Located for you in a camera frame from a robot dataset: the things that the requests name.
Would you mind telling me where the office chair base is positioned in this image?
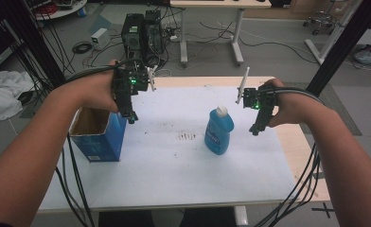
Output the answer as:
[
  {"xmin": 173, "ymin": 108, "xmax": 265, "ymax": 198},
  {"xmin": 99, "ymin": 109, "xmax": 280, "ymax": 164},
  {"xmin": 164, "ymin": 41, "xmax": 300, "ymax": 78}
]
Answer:
[{"xmin": 302, "ymin": 9, "xmax": 339, "ymax": 36}]

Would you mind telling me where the white table mat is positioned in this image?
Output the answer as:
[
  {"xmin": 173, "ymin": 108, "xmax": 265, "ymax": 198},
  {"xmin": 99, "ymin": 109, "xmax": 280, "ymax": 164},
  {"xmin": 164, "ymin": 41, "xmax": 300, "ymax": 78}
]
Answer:
[{"xmin": 38, "ymin": 86, "xmax": 297, "ymax": 212}]

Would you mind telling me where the long black floor cable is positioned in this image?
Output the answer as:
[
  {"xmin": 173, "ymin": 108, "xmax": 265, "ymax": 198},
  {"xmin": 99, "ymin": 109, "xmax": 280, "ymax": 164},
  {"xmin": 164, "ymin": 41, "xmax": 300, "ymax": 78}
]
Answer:
[{"xmin": 199, "ymin": 21, "xmax": 319, "ymax": 65}]

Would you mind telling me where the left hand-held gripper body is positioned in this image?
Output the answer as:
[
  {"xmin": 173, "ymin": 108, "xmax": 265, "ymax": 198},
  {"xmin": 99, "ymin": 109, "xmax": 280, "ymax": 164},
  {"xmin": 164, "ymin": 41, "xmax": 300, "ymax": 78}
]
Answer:
[{"xmin": 112, "ymin": 59, "xmax": 159, "ymax": 108}]

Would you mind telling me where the person's right hand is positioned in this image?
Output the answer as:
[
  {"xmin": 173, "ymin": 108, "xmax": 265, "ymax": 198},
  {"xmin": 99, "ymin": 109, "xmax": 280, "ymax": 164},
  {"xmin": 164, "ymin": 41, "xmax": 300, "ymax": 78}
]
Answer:
[{"xmin": 257, "ymin": 78, "xmax": 305, "ymax": 129}]

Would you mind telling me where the white cloth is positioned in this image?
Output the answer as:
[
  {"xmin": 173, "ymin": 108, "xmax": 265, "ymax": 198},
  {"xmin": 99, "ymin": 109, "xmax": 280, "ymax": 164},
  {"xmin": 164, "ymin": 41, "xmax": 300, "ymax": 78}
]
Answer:
[{"xmin": 0, "ymin": 68, "xmax": 36, "ymax": 125}]

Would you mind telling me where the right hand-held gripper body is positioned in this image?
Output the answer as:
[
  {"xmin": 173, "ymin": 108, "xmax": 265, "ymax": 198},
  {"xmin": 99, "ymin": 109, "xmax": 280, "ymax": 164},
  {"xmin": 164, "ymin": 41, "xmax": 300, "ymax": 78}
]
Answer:
[{"xmin": 235, "ymin": 66, "xmax": 278, "ymax": 114}]

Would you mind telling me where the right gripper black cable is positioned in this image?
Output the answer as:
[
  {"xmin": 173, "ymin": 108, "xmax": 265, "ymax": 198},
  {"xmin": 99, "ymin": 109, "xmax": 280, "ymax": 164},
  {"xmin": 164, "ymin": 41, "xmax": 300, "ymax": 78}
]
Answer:
[{"xmin": 262, "ymin": 86, "xmax": 326, "ymax": 106}]

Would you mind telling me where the black computer tower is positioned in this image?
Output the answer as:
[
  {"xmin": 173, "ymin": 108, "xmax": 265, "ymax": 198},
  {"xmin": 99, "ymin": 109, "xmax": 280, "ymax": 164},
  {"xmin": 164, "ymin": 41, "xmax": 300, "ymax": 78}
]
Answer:
[
  {"xmin": 143, "ymin": 9, "xmax": 165, "ymax": 65},
  {"xmin": 120, "ymin": 12, "xmax": 146, "ymax": 61}
]

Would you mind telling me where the round white table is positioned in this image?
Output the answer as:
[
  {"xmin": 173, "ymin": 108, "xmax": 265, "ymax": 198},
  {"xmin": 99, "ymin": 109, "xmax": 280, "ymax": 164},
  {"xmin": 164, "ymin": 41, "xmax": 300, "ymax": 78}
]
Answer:
[{"xmin": 31, "ymin": 0, "xmax": 89, "ymax": 22}]

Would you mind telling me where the white table leg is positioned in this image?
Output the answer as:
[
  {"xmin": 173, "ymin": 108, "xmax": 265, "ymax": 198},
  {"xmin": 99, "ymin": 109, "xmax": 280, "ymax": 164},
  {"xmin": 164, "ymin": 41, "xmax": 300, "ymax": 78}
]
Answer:
[{"xmin": 233, "ymin": 205, "xmax": 250, "ymax": 227}]

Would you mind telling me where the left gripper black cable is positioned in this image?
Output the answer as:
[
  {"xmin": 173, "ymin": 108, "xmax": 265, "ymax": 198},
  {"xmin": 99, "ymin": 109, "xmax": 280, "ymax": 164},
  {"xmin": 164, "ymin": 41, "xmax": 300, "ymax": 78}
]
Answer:
[{"xmin": 62, "ymin": 58, "xmax": 144, "ymax": 87}]

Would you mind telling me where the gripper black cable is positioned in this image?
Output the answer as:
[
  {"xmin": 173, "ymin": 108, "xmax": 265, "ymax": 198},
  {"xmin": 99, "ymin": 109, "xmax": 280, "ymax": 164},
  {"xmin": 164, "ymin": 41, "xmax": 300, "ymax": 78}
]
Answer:
[
  {"xmin": 262, "ymin": 86, "xmax": 326, "ymax": 106},
  {"xmin": 62, "ymin": 58, "xmax": 144, "ymax": 87}
]

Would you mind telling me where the blue cardboard box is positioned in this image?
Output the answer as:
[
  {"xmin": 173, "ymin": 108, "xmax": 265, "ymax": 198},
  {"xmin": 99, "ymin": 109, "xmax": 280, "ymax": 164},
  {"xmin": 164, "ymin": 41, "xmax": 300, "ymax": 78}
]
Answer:
[{"xmin": 67, "ymin": 106, "xmax": 129, "ymax": 164}]

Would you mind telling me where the wooden table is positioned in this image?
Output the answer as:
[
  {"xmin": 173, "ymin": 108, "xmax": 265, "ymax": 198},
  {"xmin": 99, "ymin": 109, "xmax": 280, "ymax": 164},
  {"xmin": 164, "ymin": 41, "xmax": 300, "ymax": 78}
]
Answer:
[{"xmin": 37, "ymin": 76, "xmax": 332, "ymax": 213}]

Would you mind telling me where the small white device box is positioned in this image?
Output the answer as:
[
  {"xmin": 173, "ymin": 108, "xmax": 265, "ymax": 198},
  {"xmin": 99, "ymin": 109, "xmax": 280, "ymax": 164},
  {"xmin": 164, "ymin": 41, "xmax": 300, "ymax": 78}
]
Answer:
[{"xmin": 90, "ymin": 27, "xmax": 111, "ymax": 50}]

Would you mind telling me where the coiled black cable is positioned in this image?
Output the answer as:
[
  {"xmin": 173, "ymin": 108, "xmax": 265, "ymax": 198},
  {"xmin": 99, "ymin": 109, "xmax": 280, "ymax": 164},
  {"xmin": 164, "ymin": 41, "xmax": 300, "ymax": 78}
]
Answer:
[{"xmin": 71, "ymin": 41, "xmax": 94, "ymax": 55}]

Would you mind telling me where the grey blue bag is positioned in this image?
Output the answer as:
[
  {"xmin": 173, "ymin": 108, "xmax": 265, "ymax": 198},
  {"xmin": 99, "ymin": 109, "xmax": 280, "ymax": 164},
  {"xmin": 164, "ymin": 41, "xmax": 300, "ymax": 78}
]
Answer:
[{"xmin": 353, "ymin": 44, "xmax": 371, "ymax": 68}]

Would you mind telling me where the white desk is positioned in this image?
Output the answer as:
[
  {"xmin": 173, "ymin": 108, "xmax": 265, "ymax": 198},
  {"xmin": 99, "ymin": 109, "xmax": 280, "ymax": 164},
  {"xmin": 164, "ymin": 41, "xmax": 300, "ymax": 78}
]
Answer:
[{"xmin": 169, "ymin": 0, "xmax": 273, "ymax": 68}]

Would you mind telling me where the blue bottle with white cap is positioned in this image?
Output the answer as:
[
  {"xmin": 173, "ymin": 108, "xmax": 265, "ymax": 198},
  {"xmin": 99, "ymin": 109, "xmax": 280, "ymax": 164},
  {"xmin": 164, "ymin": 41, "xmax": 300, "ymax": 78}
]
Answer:
[{"xmin": 203, "ymin": 105, "xmax": 236, "ymax": 156}]

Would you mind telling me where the white metal stand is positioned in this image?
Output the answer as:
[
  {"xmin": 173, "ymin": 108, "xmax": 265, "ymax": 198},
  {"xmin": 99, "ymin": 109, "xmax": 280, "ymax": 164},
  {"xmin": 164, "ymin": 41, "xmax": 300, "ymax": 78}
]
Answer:
[{"xmin": 304, "ymin": 0, "xmax": 365, "ymax": 66}]

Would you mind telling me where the person's left hand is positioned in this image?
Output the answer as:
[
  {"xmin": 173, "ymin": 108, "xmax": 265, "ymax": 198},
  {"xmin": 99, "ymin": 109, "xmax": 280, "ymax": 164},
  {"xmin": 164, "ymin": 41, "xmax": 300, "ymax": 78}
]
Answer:
[{"xmin": 75, "ymin": 59, "xmax": 122, "ymax": 114}]

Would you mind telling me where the black frame post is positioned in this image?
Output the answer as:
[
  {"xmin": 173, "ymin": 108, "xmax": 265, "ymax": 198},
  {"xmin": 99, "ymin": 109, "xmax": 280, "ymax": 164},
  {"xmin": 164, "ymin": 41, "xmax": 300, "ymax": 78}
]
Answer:
[
  {"xmin": 304, "ymin": 0, "xmax": 371, "ymax": 98},
  {"xmin": 0, "ymin": 0, "xmax": 67, "ymax": 89}
]

